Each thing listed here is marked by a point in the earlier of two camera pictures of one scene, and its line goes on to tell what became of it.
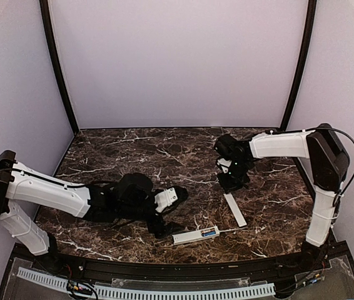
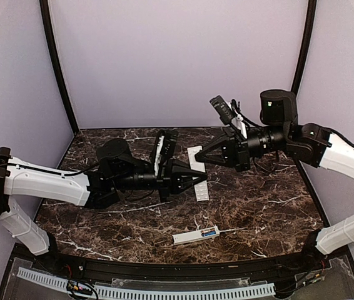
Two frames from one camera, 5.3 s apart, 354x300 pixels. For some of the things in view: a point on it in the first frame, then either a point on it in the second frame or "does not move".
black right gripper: x=229 y=187 → x=235 y=152
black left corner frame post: x=45 y=8 does not move
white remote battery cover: x=235 y=209 → x=201 y=189
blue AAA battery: x=208 y=233 does not move
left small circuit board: x=77 y=287 does not move
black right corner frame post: x=309 y=30 does not move
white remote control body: x=192 y=235 does not move
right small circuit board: x=313 y=278 does not move
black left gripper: x=154 y=228 → x=168 y=178
